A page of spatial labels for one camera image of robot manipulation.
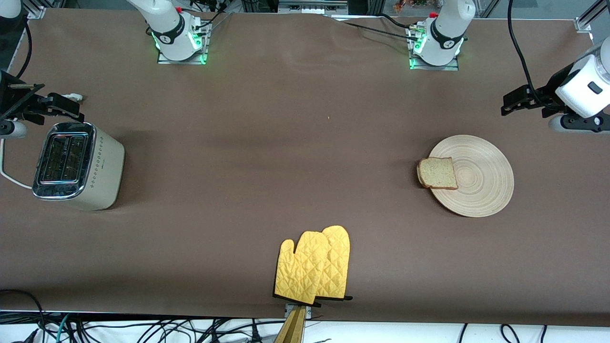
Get round light wooden plate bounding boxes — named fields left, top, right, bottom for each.
left=427, top=135, right=515, bottom=218

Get slice of brown bread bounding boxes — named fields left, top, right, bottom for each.
left=417, top=157, right=459, bottom=191

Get cream and chrome toaster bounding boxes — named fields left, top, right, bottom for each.
left=32, top=121, right=125, bottom=211

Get grey metal equipment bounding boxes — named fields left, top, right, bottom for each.
left=277, top=0, right=349, bottom=15

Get yellow quilted oven mitt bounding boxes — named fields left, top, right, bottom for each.
left=315, top=225, right=353, bottom=302
left=274, top=231, right=330, bottom=306

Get wooden stick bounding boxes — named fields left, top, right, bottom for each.
left=274, top=306, right=306, bottom=343

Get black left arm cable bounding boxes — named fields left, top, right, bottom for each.
left=507, top=0, right=549, bottom=108

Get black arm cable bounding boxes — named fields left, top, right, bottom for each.
left=18, top=18, right=33, bottom=80
left=507, top=0, right=549, bottom=108

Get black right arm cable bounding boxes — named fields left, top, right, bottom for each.
left=18, top=18, right=33, bottom=80

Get white toaster power cord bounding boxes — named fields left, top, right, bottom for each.
left=0, top=137, right=34, bottom=190

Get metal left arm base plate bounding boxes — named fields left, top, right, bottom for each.
left=409, top=25, right=459, bottom=71

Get aluminium frame profile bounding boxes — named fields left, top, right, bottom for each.
left=574, top=0, right=610, bottom=34
left=25, top=0, right=65, bottom=20

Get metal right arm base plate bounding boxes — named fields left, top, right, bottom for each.
left=157, top=20, right=209, bottom=65

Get short black base cable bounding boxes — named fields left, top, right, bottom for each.
left=379, top=13, right=413, bottom=30

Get long black base cable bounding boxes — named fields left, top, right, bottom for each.
left=339, top=20, right=422, bottom=41

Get black cables at right base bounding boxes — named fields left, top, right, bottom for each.
left=190, top=0, right=234, bottom=37

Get black looped floor cable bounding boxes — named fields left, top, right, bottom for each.
left=0, top=289, right=46, bottom=343

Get teal cable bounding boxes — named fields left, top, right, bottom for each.
left=55, top=313, right=72, bottom=343

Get tangle of black floor cables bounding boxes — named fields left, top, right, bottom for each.
left=71, top=317, right=286, bottom=343

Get small metal bracket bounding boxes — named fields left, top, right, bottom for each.
left=285, top=303, right=313, bottom=321

